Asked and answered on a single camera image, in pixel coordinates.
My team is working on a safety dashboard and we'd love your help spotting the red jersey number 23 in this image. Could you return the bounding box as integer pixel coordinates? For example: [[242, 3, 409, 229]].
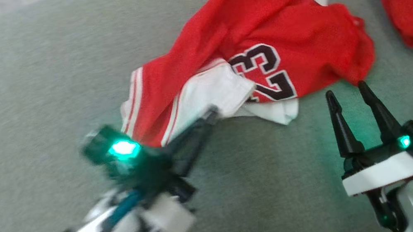
[[99, 0, 386, 154]]

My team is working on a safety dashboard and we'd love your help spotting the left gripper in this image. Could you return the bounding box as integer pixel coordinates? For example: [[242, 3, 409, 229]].
[[101, 105, 239, 232]]

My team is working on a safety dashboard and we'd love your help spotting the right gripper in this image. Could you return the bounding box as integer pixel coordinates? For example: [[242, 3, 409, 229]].
[[323, 72, 413, 199]]

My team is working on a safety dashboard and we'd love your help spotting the grey fabric sofa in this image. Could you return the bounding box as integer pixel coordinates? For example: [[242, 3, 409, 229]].
[[0, 0, 413, 232]]

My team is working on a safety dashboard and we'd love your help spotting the blue left cable connector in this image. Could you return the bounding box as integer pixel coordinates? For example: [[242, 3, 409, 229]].
[[98, 188, 150, 231]]

